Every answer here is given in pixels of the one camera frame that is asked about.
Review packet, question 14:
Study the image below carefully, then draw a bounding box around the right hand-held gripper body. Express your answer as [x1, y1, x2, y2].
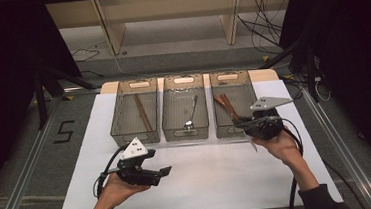
[239, 94, 297, 144]

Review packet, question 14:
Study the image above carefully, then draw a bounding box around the hanging black cable bundle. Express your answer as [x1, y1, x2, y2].
[234, 0, 291, 58]

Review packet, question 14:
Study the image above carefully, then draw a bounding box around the thin black floor cable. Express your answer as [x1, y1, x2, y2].
[69, 46, 105, 81]

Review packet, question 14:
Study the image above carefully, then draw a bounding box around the metal floor rail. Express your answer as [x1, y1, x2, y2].
[0, 85, 110, 209]
[301, 81, 371, 209]

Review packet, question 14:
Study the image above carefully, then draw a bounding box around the wooden-handled metal fork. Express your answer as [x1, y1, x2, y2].
[213, 93, 239, 123]

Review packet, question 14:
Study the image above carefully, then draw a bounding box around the dark curtain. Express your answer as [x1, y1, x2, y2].
[0, 0, 93, 203]
[275, 0, 371, 197]

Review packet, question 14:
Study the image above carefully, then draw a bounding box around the smoky clear plastic bin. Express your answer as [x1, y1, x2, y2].
[105, 77, 164, 148]
[208, 67, 267, 140]
[157, 72, 211, 143]

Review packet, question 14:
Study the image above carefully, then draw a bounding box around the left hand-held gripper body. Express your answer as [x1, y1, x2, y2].
[114, 135, 163, 190]

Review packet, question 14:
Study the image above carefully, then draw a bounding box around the beige wooden bench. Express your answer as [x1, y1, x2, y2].
[44, 0, 300, 61]

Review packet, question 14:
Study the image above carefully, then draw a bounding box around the metal spoon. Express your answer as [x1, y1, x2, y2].
[181, 94, 202, 132]

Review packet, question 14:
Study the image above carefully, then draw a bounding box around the white table board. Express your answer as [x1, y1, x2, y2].
[48, 74, 345, 209]

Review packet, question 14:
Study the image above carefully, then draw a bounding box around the right hand-held gripper black cable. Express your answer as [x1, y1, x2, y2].
[279, 116, 310, 209]

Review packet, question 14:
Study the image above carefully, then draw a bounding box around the black metal stand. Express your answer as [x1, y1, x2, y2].
[258, 33, 322, 107]
[31, 61, 99, 130]

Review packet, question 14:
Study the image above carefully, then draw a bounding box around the thick black floor cable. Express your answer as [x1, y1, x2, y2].
[321, 156, 365, 209]

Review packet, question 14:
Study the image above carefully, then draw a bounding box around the person's left hand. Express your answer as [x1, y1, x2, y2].
[93, 171, 154, 209]

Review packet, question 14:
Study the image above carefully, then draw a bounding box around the person's right hand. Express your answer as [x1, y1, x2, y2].
[250, 129, 305, 175]

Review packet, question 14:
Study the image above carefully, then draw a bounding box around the white cable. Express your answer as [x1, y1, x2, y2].
[314, 78, 333, 103]

